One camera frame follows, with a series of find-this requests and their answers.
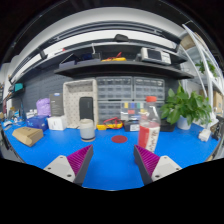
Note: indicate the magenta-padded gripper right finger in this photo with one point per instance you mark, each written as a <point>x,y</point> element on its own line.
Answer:
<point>166,166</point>

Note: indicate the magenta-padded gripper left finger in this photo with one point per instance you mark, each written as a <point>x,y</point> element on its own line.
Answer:
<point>58,166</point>

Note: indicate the red-capped clear drink bottle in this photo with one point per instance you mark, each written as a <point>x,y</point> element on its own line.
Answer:
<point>149,133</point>

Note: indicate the black zip case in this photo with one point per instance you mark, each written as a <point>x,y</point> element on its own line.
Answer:
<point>166,126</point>

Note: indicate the brown cardboard box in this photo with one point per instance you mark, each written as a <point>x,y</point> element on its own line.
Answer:
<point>27,136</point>

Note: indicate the grey and white cup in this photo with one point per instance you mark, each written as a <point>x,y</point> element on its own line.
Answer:
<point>87,130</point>

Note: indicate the blue box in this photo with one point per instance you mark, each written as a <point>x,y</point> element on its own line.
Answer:
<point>37,122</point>

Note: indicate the white power adapter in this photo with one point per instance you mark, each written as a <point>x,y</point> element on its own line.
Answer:
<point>204,135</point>

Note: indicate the black box with white label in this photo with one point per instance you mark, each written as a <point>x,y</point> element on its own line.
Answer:
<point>131,126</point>

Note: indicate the flat round red coaster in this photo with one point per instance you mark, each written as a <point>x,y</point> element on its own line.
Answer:
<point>119,139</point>

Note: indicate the purple plastic bag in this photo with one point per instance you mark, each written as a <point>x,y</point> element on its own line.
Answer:
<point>43,106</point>

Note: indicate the green potted plant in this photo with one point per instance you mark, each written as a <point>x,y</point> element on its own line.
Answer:
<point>181,106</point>

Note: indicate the dark grey flat box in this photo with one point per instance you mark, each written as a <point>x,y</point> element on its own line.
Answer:
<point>56,104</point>

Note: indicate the black rectangular device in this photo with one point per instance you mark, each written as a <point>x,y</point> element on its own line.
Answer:
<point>86,108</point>

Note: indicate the grey cabinet with coloured parts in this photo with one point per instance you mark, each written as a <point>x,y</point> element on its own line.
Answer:
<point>131,110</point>

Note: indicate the yellow multimeter with red leads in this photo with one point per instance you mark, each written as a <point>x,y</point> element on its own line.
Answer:
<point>111,124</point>

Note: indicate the beige dotted tray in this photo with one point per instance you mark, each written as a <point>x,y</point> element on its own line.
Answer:
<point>74,100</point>

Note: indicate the teal tool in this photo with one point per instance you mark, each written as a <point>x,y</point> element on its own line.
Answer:
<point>18,87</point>

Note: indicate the black workbench shelf unit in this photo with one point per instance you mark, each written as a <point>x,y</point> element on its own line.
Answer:
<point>123,68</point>

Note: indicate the white shelf unit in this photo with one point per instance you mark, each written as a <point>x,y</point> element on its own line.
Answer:
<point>208,66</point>

